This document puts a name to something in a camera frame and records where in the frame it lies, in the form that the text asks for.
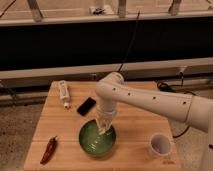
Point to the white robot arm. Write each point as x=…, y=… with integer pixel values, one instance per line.
x=196, y=111

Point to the black rectangular phone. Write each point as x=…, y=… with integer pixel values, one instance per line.
x=86, y=106

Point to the green ceramic bowl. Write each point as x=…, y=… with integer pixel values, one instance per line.
x=93, y=143

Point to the dried red chili pepper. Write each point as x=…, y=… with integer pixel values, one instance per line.
x=50, y=148

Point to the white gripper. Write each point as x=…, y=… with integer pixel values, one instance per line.
x=106, y=117

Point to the white paper cup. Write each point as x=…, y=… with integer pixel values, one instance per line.
x=159, y=145

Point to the white tube with cap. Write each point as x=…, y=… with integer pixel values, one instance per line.
x=64, y=93

